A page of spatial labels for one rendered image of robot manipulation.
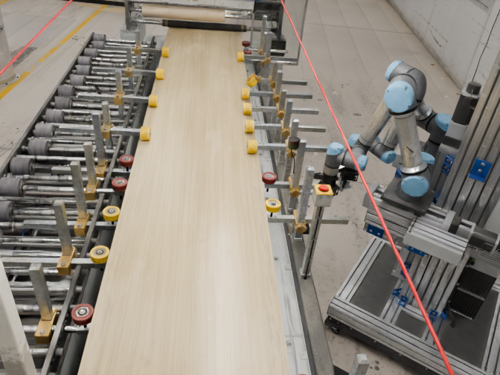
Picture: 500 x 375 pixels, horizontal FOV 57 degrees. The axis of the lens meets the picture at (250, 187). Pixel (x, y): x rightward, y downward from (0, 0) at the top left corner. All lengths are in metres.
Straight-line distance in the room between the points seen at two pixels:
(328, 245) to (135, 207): 1.74
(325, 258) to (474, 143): 1.51
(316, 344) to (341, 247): 1.62
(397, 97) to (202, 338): 1.22
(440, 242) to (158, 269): 1.30
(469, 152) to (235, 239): 1.18
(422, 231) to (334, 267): 1.19
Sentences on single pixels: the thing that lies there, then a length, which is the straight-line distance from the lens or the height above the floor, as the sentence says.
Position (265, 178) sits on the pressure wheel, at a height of 0.91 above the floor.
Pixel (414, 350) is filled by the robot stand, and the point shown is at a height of 0.22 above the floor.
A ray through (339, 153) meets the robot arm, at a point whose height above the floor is 1.25.
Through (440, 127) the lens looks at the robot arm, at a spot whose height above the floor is 1.23.
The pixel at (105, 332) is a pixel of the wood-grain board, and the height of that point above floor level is 0.90.
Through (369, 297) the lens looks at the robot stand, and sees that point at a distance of 3.00.
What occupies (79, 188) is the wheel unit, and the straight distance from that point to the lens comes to 2.29.
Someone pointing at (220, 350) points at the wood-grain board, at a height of 0.90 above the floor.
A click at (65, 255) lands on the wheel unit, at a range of 2.18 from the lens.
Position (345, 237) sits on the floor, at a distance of 3.69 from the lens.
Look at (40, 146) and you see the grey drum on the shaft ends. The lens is 3.01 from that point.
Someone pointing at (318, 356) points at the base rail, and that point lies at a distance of 2.04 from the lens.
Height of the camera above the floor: 2.34
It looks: 35 degrees down
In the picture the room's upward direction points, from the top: 6 degrees clockwise
